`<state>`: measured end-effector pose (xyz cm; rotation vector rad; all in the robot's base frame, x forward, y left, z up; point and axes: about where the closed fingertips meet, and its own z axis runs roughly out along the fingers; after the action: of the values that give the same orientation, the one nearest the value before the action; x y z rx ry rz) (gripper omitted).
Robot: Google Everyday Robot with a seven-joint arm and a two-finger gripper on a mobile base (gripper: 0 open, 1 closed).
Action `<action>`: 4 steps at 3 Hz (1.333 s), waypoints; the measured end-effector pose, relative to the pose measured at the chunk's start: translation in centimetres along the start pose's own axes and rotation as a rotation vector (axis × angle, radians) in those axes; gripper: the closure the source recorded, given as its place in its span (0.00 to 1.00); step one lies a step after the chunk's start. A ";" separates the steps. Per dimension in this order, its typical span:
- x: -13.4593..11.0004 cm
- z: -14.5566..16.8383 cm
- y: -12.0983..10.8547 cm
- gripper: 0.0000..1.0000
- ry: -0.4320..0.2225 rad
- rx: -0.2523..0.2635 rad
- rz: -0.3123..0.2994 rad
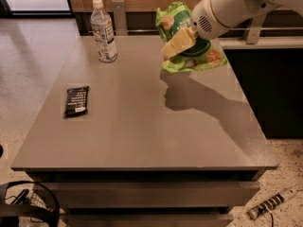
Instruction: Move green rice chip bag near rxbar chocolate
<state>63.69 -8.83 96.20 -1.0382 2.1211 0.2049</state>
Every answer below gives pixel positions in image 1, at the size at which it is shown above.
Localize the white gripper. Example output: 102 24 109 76
161 0 237 60

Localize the green rice chip bag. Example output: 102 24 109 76
155 2 227 73

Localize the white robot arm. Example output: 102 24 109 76
161 0 303 60

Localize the black rxbar chocolate bar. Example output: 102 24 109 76
63 86 89 117

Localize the clear plastic water bottle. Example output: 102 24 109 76
90 0 117 62

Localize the white power strip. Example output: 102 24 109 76
247 188 297 220

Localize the upper grey drawer front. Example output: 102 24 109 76
46 182 259 208

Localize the grey drawer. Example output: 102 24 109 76
46 182 259 208
64 214 233 227

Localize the lower grey drawer front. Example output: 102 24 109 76
64 214 233 227

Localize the right metal bracket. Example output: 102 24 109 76
243 14 266 44

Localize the metal bracket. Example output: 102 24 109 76
243 14 266 44
112 0 128 36

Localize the metal rail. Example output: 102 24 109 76
128 26 303 33

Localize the left metal bracket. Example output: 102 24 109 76
112 0 128 36

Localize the black wire basket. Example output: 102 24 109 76
0 181 60 227

